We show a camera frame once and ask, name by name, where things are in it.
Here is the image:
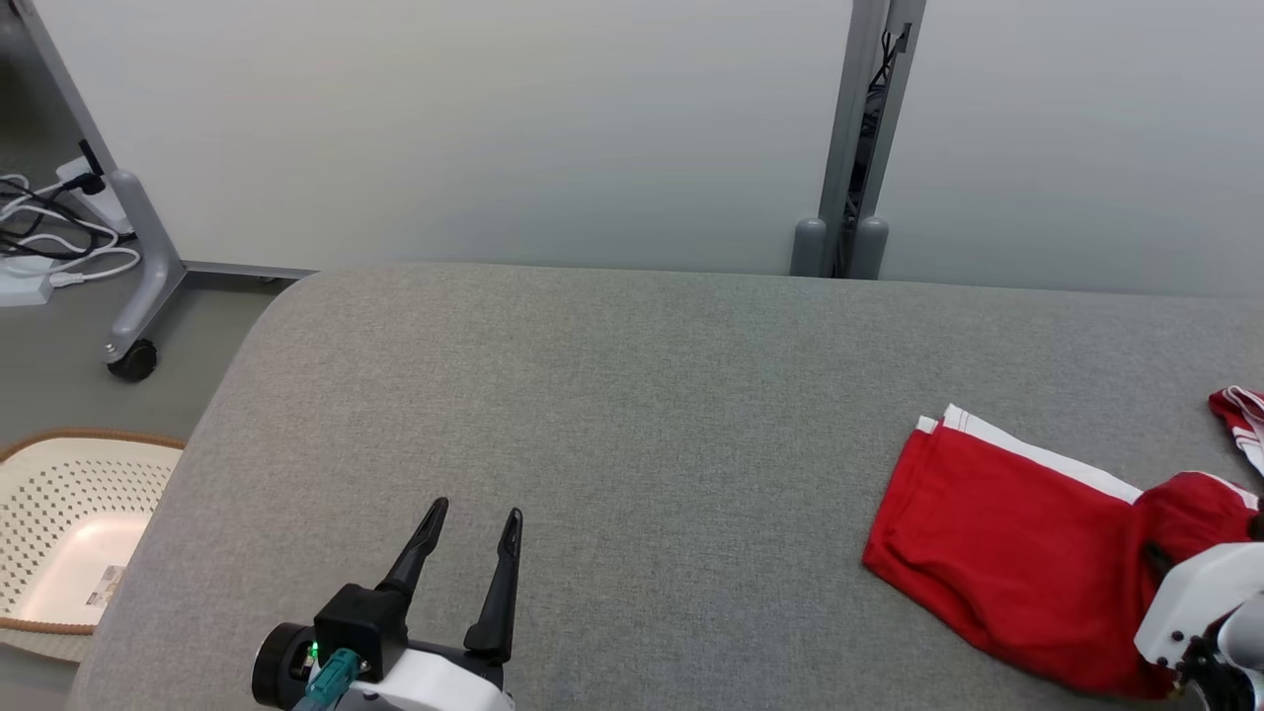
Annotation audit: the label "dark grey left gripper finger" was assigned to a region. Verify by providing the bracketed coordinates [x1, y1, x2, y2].
[378, 496, 451, 595]
[463, 508, 524, 664]

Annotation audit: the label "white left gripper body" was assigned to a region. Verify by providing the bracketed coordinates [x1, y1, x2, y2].
[336, 640, 514, 711]

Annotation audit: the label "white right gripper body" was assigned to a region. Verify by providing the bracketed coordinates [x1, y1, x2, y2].
[1134, 541, 1264, 672]

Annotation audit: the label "red shorts with white trim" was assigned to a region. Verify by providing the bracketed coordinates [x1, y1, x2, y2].
[862, 403, 1264, 700]

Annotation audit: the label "grey fabric sofa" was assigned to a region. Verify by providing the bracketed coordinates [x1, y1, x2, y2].
[69, 262, 1264, 711]

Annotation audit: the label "cream perforated laundry basket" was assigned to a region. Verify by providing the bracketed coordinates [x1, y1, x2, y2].
[0, 428, 187, 663]

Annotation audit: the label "black left cable teal connector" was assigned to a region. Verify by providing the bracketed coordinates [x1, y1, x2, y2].
[294, 647, 362, 711]

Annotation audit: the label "grey partition base rail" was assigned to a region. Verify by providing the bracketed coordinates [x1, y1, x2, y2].
[183, 261, 317, 284]

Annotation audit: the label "grey metal partition post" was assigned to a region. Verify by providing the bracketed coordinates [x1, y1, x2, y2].
[790, 0, 929, 280]

